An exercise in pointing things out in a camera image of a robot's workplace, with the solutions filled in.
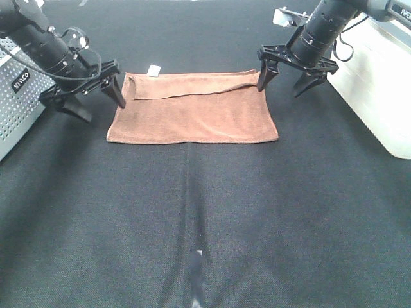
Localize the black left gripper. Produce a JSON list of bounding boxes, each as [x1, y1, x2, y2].
[[39, 60, 126, 123]]

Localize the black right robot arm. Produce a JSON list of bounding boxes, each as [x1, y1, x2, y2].
[[257, 1, 410, 97]]

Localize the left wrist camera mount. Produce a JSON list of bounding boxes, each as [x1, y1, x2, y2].
[[60, 26, 89, 60]]

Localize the brown towel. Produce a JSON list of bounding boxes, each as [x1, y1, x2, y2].
[[107, 69, 279, 144]]

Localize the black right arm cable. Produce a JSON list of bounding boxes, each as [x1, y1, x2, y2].
[[332, 14, 370, 63]]

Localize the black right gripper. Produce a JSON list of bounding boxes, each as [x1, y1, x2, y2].
[[257, 45, 338, 98]]

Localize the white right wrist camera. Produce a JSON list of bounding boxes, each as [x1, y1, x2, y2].
[[272, 7, 311, 28]]

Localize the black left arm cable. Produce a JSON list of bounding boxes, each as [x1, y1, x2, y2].
[[0, 27, 103, 81]]

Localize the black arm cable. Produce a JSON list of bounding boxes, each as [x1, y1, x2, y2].
[[0, 27, 103, 81], [332, 14, 370, 63]]

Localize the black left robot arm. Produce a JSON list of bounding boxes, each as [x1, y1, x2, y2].
[[1, 1, 126, 123]]

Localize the white plastic storage bin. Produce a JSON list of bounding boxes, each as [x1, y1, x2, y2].
[[328, 15, 410, 160]]

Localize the grey perforated laundry basket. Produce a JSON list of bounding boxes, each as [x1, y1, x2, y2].
[[0, 37, 54, 158]]

